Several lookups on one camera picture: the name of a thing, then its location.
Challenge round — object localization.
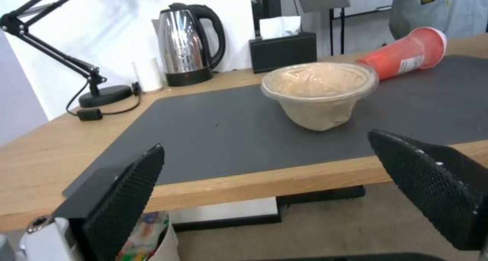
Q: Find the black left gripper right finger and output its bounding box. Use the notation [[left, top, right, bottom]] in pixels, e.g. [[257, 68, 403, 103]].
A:
[[367, 129, 488, 251]]

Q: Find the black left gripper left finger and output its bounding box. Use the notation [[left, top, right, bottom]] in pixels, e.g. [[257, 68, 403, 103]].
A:
[[19, 143, 165, 261]]

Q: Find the white bin with colourful trash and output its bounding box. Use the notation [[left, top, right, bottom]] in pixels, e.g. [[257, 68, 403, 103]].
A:
[[114, 211, 183, 261]]

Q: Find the white paper roll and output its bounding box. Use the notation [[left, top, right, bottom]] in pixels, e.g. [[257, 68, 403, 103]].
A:
[[131, 56, 163, 92]]

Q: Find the beige paper bowl with lid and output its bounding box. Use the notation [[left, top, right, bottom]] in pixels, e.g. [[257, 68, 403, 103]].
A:
[[260, 63, 380, 132]]

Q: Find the black desk lamp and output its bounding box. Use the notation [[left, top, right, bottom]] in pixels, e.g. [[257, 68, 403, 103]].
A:
[[0, 0, 134, 108]]

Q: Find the dark grey desk mat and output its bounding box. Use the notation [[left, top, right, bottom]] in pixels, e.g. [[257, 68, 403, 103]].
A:
[[63, 54, 488, 198]]

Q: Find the stainless steel electric kettle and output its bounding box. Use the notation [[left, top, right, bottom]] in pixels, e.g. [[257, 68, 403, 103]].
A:
[[152, 3, 225, 87]]

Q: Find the person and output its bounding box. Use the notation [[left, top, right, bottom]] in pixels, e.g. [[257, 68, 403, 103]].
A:
[[389, 0, 488, 40]]

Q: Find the black tissue box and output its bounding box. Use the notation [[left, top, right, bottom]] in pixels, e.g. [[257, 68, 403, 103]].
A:
[[249, 17, 318, 74]]

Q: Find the grey board on black stand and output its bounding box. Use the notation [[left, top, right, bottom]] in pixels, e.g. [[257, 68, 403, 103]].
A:
[[287, 0, 352, 56]]

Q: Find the black lamp cable with switch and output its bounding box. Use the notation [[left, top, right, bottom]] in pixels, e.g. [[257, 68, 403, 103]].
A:
[[66, 61, 144, 121]]

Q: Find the black table leg frame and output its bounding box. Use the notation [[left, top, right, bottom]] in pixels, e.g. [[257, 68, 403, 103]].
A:
[[171, 185, 368, 232]]

